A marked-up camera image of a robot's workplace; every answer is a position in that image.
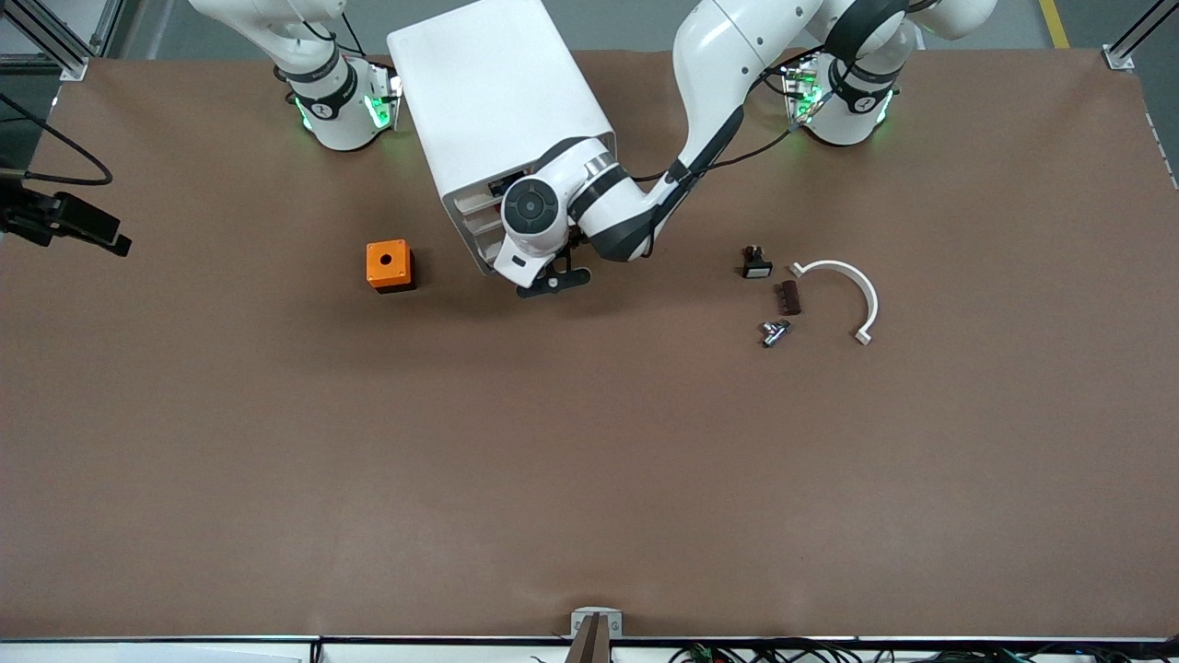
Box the white drawer cabinet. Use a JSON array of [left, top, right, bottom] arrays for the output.
[[387, 0, 616, 277]]

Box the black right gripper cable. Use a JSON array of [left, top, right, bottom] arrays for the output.
[[0, 92, 114, 186]]

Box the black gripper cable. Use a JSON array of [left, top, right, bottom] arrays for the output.
[[0, 92, 114, 186], [631, 74, 798, 185]]

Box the orange button enclosure box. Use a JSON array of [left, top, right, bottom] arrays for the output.
[[366, 240, 416, 294]]

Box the aluminium frame post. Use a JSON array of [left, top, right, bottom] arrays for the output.
[[0, 0, 125, 82], [1101, 0, 1179, 72]]

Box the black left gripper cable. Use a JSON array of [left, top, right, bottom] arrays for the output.
[[631, 74, 798, 185]]

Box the white curved plastic bracket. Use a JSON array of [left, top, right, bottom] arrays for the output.
[[789, 261, 880, 346]]

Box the grey metal mount bracket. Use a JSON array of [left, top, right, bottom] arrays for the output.
[[571, 608, 625, 638]]

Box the black cable bundle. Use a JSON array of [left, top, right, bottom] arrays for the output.
[[668, 638, 1179, 663]]

